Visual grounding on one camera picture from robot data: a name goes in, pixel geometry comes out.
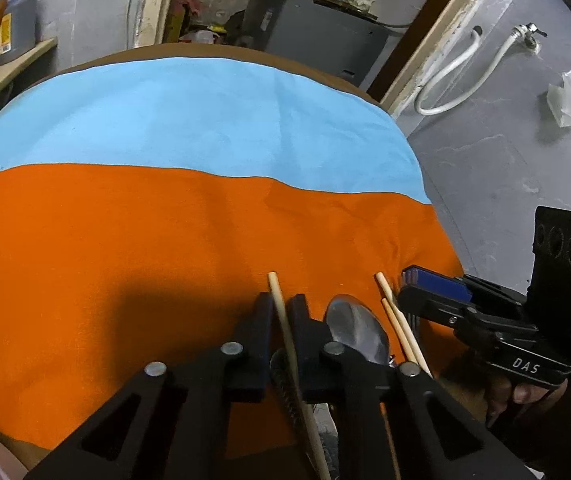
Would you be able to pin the wooden door frame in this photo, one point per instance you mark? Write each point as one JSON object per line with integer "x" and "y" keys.
{"x": 445, "y": 40}

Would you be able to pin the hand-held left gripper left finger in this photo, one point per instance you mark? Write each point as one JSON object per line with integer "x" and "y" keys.
{"x": 253, "y": 355}

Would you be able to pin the striped blue orange brown cloth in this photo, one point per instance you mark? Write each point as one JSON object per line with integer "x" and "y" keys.
{"x": 115, "y": 235}

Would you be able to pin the wooden counter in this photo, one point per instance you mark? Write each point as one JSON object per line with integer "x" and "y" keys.
{"x": 5, "y": 72}

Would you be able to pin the silver metal spoon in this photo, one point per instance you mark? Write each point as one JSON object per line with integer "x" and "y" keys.
{"x": 355, "y": 330}

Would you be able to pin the metal wall faucet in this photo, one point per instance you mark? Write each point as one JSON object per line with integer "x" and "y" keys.
{"x": 530, "y": 35}

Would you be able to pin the wooden chopstick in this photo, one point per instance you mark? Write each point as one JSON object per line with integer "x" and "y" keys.
{"x": 398, "y": 325}
{"x": 384, "y": 286}
{"x": 278, "y": 302}

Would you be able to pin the person's right hand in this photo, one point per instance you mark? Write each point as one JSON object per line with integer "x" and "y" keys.
{"x": 520, "y": 392}

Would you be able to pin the person's right forearm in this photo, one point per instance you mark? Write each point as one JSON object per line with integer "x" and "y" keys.
{"x": 565, "y": 435}

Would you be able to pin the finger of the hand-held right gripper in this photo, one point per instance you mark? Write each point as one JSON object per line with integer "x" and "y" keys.
{"x": 435, "y": 307}
{"x": 440, "y": 282}

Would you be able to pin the grey metal cabinet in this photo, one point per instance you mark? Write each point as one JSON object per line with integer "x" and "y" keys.
{"x": 310, "y": 30}

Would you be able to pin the dark liquid jug yellow label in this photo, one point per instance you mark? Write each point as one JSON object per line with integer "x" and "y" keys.
{"x": 20, "y": 30}

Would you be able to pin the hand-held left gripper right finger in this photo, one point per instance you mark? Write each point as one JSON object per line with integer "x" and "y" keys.
{"x": 308, "y": 345}

